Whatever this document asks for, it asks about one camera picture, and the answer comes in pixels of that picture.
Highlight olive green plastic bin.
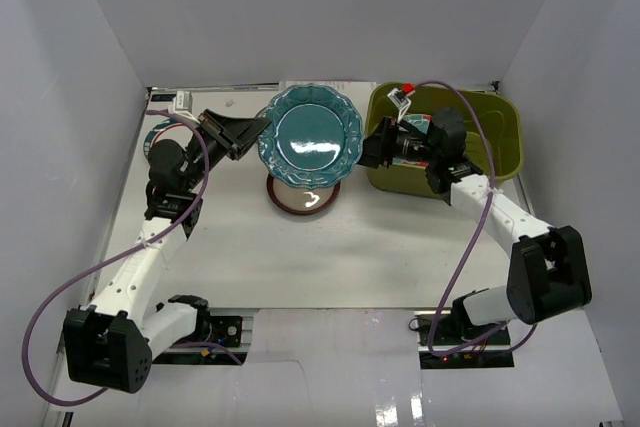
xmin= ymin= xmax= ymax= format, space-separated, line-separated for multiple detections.
xmin=366 ymin=85 xmax=523 ymax=198

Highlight teal scalloped plate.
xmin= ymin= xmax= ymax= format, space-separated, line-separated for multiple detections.
xmin=258 ymin=83 xmax=364 ymax=189

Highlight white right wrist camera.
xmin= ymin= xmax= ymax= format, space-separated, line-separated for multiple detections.
xmin=387 ymin=83 xmax=415 ymax=122

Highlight white green rimmed plate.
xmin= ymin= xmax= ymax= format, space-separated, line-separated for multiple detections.
xmin=143 ymin=119 xmax=192 ymax=158

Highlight blue label sticker left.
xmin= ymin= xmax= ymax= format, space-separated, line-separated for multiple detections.
xmin=150 ymin=93 xmax=175 ymax=102

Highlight white papers at back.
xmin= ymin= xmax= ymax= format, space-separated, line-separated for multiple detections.
xmin=279 ymin=80 xmax=378 ymax=95

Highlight red rimmed beige plate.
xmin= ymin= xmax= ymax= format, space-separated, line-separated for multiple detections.
xmin=266 ymin=174 xmax=341 ymax=216

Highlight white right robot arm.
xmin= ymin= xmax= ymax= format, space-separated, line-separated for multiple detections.
xmin=359 ymin=109 xmax=592 ymax=346

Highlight red teal flower plate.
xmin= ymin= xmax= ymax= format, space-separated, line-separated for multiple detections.
xmin=393 ymin=114 xmax=430 ymax=169

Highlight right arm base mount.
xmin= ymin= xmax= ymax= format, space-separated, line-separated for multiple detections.
xmin=409 ymin=311 xmax=516 ymax=368

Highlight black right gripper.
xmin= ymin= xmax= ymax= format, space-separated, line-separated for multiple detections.
xmin=340 ymin=117 xmax=440 ymax=170

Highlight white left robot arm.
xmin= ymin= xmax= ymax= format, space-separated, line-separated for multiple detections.
xmin=63 ymin=110 xmax=270 ymax=393

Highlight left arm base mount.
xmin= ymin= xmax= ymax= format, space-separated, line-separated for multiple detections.
xmin=200 ymin=316 xmax=248 ymax=365

